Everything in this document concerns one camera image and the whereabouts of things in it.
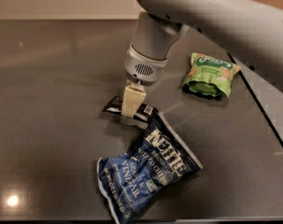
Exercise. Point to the grey gripper with vent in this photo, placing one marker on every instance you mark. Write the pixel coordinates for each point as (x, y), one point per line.
(143, 67)

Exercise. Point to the black rxbar chocolate bar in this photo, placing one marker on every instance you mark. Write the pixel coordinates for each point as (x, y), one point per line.
(144, 113)

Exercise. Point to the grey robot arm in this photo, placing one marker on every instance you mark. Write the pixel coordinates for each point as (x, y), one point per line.
(251, 31)

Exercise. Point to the blue Kettle chip bag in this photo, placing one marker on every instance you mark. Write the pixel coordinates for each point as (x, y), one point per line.
(158, 159)

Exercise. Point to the green snack bag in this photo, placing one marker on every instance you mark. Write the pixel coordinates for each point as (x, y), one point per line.
(210, 76)

